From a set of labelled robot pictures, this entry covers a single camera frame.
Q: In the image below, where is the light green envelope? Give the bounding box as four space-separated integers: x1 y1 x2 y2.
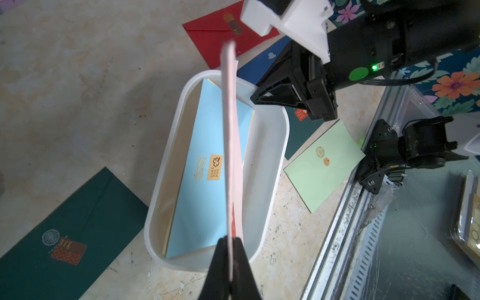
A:
284 120 365 213

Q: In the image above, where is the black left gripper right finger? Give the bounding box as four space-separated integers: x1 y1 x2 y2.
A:
231 237 262 300

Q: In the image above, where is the light blue envelope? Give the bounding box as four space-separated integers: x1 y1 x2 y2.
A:
165 77 255 260

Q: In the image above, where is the dark green envelope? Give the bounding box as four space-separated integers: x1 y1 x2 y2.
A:
1 168 148 300
284 107 324 161

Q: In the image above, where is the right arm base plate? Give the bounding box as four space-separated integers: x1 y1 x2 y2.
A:
355 116 474 195

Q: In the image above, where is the red envelope gold sticker back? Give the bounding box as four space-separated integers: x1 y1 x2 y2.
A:
183 1 280 70

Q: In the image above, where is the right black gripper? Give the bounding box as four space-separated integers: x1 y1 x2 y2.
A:
251 41 338 121

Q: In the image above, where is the white plastic storage box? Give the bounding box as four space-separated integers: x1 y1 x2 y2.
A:
144 70 290 273

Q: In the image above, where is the navy blue envelope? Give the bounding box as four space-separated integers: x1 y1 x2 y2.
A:
237 37 291 85

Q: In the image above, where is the pink envelope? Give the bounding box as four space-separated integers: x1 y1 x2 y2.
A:
221 41 243 282

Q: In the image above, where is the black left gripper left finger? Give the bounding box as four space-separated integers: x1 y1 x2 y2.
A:
198 237 230 300

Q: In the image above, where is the aluminium front rail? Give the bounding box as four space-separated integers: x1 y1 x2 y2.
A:
299 70 417 300

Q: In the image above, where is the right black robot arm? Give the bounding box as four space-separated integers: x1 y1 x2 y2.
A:
241 1 480 121

